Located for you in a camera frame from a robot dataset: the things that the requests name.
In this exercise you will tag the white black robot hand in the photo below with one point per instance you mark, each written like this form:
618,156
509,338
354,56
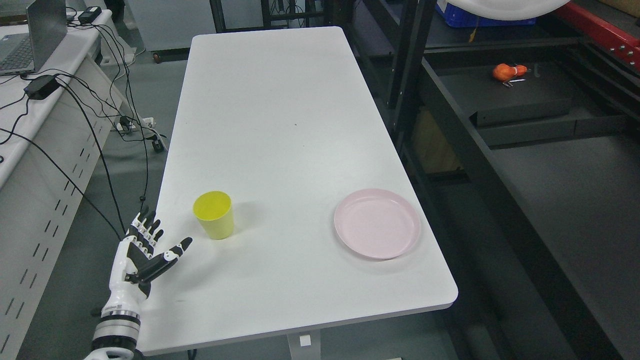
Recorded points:
137,262

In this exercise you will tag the yellow plastic cup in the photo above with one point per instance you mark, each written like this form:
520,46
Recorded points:
214,212

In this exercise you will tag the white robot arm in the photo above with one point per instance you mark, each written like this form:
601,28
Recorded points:
115,336

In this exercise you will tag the dark grey metal shelf rack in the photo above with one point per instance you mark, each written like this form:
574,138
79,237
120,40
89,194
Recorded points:
531,185

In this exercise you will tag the orange toy on shelf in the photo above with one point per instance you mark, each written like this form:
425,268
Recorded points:
504,72

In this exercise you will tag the white power strip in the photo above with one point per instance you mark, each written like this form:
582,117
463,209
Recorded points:
127,124

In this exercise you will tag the white side desk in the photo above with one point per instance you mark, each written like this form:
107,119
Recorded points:
49,148

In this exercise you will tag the black power adapter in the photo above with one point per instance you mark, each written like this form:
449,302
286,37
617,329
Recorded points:
41,87
89,15

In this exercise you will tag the white table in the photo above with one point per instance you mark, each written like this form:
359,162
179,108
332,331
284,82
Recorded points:
284,123

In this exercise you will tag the grey laptop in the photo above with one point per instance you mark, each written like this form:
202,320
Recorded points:
26,53

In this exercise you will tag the pink plastic plate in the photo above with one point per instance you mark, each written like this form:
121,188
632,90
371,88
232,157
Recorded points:
377,223

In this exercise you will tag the blue plastic crate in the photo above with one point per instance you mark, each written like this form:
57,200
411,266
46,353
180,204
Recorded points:
455,17

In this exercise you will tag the red metal beam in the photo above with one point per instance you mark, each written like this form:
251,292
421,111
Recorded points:
615,41

